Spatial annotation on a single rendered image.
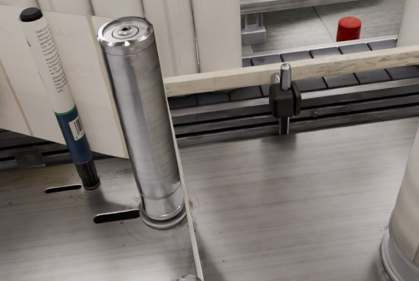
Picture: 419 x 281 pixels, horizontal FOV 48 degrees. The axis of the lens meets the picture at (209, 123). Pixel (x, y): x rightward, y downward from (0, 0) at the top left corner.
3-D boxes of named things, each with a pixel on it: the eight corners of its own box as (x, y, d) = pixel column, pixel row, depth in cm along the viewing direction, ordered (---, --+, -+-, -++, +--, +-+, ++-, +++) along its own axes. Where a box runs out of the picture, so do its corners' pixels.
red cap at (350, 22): (331, 38, 72) (333, 19, 70) (348, 32, 73) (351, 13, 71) (346, 48, 70) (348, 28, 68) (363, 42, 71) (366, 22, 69)
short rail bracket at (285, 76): (273, 161, 54) (274, 74, 46) (267, 143, 56) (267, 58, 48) (300, 157, 54) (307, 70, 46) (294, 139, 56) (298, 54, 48)
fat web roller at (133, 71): (139, 233, 42) (86, 52, 29) (139, 194, 45) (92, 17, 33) (191, 226, 42) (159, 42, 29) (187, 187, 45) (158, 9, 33)
